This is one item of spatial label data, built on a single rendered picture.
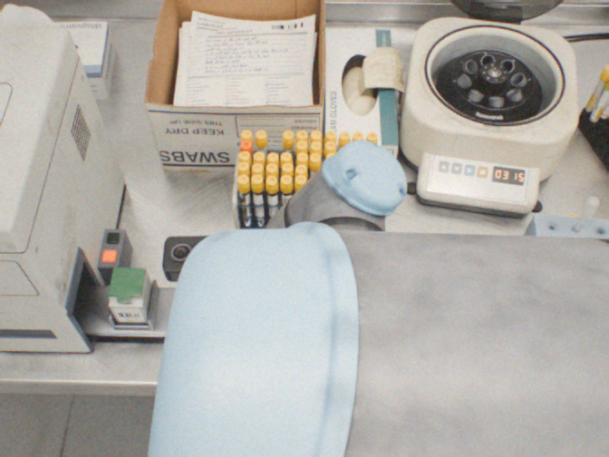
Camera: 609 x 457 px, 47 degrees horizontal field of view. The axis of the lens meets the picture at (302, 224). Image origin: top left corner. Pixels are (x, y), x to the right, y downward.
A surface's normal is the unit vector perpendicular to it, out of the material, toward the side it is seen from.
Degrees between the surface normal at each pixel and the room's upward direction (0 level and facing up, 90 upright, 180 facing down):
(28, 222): 89
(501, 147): 90
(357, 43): 2
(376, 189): 30
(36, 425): 0
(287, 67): 0
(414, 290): 16
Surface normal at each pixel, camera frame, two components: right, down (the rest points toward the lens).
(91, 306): 0.00, -0.54
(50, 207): 1.00, 0.02
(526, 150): -0.18, 0.83
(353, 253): 0.02, -0.90
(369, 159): 0.50, -0.46
